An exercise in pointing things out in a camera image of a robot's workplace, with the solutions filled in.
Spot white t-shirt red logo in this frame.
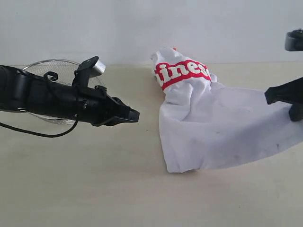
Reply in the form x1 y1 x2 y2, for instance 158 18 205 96
151 48 303 173

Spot metal wire mesh basket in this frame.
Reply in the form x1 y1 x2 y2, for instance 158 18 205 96
23 59 106 125

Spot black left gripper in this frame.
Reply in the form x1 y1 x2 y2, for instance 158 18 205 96
73 86 140 127

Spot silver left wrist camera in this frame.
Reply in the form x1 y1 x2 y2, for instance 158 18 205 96
72 56 107 96

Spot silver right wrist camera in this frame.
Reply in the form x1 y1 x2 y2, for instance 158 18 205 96
285 28 303 52

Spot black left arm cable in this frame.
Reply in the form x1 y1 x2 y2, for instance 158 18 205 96
0 119 79 138

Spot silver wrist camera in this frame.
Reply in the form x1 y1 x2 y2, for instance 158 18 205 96
285 28 303 52
72 56 107 96

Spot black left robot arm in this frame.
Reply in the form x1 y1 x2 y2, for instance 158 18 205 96
0 66 140 126

